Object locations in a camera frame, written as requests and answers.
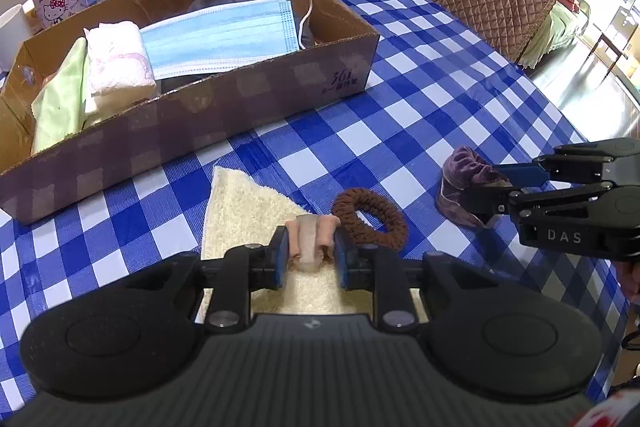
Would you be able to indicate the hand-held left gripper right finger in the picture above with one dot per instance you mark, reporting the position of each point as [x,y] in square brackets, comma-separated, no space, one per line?
[341,262]

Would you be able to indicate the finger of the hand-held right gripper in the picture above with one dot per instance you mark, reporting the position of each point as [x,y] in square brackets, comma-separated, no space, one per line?
[522,174]
[487,202]

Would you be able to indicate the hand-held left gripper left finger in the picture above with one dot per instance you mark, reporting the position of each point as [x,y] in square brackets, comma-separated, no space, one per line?
[280,259]

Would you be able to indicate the beige hair clip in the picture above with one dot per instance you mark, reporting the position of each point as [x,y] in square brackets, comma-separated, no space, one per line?
[307,232]

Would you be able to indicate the purple velvet scrunchie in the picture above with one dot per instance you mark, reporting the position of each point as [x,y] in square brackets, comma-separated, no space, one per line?
[462,167]

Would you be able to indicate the brown cardboard box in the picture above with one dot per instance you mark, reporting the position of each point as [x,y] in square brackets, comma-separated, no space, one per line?
[200,122]

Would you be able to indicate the blue face mask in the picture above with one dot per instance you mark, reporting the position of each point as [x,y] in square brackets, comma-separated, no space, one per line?
[220,37]

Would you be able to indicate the pink white towel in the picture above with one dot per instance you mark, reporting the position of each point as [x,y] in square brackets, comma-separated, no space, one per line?
[117,67]

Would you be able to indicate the light green cloth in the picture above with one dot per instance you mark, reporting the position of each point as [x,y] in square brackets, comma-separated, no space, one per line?
[55,107]

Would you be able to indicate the person's right hand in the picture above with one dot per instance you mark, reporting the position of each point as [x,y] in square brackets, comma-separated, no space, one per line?
[630,279]

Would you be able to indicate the brown scrunchie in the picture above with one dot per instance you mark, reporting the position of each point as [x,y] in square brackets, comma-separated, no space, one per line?
[350,202]

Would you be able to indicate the cream towel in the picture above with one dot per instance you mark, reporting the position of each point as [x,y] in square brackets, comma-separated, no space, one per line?
[240,212]

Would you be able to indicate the blue white checked tablecloth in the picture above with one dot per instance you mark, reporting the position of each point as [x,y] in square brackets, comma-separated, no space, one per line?
[425,107]

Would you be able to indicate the sofa with green cover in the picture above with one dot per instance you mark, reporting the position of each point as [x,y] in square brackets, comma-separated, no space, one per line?
[560,27]

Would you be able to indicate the small wooden table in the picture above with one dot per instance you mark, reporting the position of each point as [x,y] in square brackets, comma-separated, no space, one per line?
[612,39]

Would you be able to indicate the red patterned clothing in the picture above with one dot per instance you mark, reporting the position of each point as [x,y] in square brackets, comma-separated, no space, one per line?
[610,409]

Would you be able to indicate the grey cloth face mask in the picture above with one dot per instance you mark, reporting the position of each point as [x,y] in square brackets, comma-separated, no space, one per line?
[212,1]

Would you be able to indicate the white mug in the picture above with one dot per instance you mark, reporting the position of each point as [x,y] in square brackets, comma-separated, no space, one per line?
[15,37]

